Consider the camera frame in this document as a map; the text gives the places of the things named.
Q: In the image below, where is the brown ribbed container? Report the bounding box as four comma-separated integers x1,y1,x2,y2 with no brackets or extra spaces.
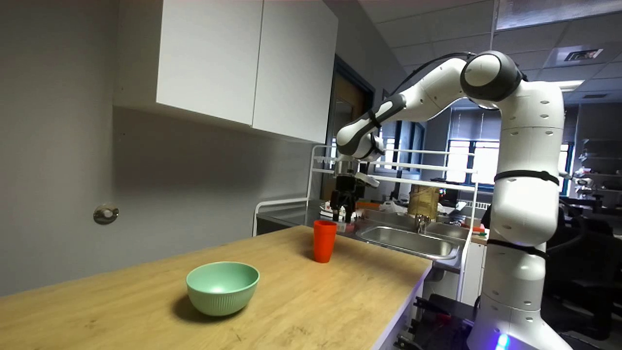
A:
408,184,441,219

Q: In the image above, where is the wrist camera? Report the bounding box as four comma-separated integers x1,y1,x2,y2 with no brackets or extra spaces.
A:
354,171,381,189

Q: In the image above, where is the window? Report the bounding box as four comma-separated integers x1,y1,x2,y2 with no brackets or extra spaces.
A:
378,121,427,172
446,140,501,186

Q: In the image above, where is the light green bowl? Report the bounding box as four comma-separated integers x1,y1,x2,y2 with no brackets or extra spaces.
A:
186,262,260,317

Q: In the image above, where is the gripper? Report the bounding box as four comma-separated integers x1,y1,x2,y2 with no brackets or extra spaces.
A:
330,175,363,223

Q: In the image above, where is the black office chair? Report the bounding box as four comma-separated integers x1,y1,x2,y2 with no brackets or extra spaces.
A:
543,204,622,341

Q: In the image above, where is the round metal wall plate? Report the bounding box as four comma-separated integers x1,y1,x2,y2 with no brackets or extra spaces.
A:
93,204,120,226

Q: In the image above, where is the orange plastic cup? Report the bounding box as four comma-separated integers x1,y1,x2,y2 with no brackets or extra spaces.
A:
313,220,338,264

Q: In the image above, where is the wooden door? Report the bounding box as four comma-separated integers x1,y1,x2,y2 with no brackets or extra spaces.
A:
320,55,376,201

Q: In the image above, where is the white wall cabinet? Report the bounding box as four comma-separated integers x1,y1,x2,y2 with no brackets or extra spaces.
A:
113,0,339,144

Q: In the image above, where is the steel sink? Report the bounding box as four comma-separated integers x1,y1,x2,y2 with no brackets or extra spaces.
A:
356,225,460,260

